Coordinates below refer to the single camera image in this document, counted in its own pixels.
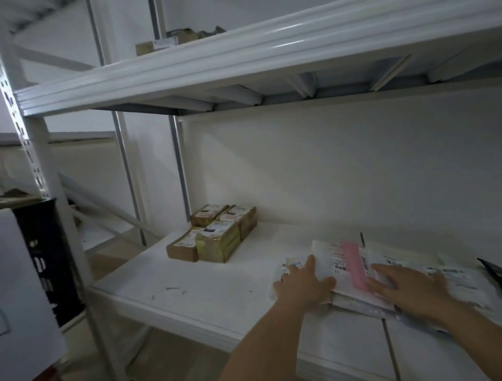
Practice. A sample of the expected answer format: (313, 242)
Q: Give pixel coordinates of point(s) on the person's left hand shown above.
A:
(302, 286)

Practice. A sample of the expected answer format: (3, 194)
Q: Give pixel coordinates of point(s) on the person's right hand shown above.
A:
(415, 292)

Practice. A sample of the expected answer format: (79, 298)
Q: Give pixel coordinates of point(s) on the pile of plastic mailer bags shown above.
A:
(345, 300)

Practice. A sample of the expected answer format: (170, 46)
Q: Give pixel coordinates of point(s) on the black mailer bag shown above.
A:
(492, 269)

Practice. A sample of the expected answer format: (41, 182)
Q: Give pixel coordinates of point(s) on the small green-taped box white label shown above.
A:
(219, 243)

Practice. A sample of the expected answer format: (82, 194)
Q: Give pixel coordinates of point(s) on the small box handwritten white label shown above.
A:
(182, 249)

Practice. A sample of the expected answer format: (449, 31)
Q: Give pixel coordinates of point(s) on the black plastic basket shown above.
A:
(39, 255)

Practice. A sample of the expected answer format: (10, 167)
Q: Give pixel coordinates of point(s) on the person's right forearm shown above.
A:
(478, 329)

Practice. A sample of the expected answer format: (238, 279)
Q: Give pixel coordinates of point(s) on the person's left forearm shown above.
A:
(266, 345)

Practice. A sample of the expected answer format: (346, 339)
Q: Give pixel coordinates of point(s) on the white handwritten paper sign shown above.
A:
(23, 294)

